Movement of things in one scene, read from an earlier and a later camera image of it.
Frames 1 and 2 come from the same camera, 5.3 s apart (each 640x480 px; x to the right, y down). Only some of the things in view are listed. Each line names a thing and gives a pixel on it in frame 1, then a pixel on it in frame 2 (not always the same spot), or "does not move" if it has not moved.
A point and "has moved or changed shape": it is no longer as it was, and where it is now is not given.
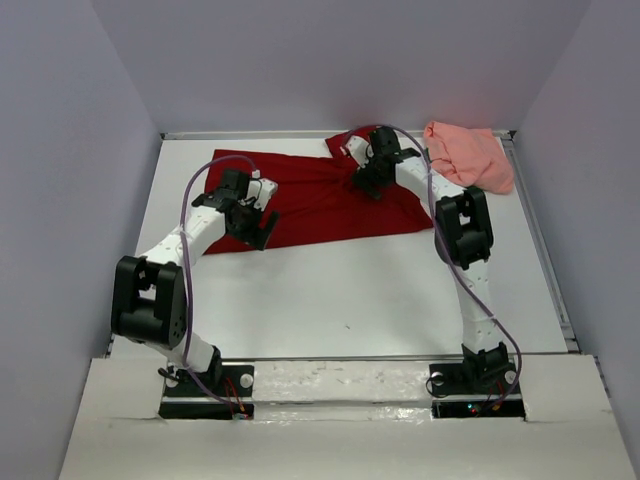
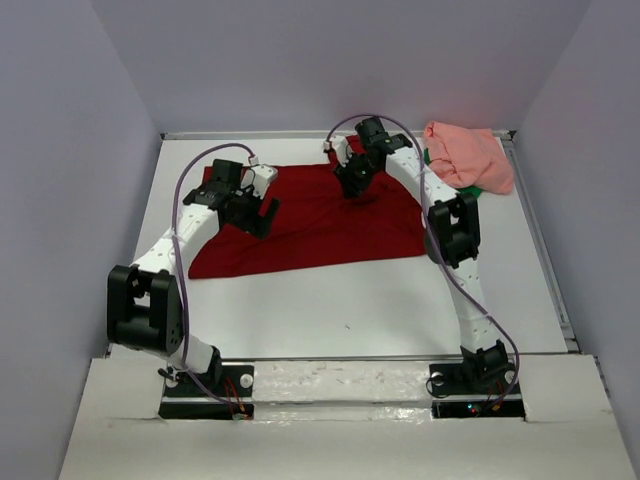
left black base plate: (228, 394) does not move
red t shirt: (322, 200) has moved or changed shape
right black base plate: (484, 391) does not move
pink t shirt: (470, 157) does not move
